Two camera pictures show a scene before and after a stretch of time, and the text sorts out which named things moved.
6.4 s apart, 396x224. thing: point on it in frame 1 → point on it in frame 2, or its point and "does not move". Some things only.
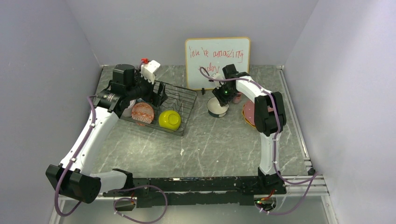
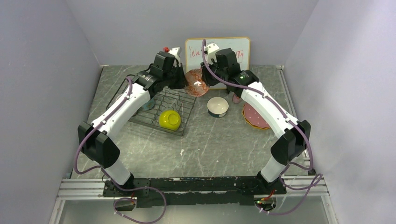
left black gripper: (155, 99) → (182, 80)
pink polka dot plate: (249, 111) does not move
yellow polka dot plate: (243, 111) does not move
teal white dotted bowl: (215, 108) does not move
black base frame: (227, 191) does not move
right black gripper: (222, 99) → (206, 75)
